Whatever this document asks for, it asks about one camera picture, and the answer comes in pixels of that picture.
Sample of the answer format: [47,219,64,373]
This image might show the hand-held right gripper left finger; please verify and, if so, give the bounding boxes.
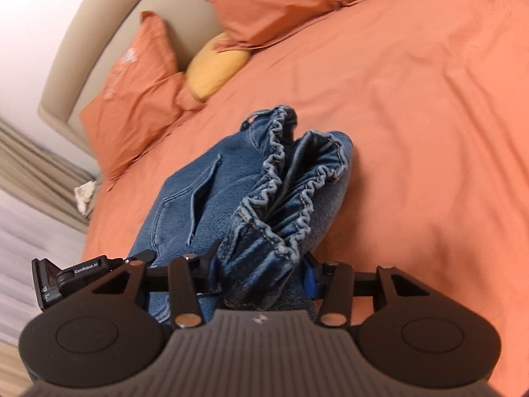
[88,240,227,330]

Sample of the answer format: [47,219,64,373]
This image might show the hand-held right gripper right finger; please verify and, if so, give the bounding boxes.
[301,254,431,328]

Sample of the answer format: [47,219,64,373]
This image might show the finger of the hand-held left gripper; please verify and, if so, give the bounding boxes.
[124,249,154,266]

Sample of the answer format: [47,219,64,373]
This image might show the blue denim pants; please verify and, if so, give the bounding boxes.
[124,105,354,326]

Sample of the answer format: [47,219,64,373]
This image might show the white crumpled cloth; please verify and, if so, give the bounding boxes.
[73,179,98,217]

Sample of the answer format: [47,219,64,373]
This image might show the beige striped curtain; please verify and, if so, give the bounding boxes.
[0,118,100,232]

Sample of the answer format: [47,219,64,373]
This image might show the yellow pillow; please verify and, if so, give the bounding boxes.
[184,32,251,102]

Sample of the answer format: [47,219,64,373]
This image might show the beige padded headboard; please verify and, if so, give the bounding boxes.
[37,0,224,154]

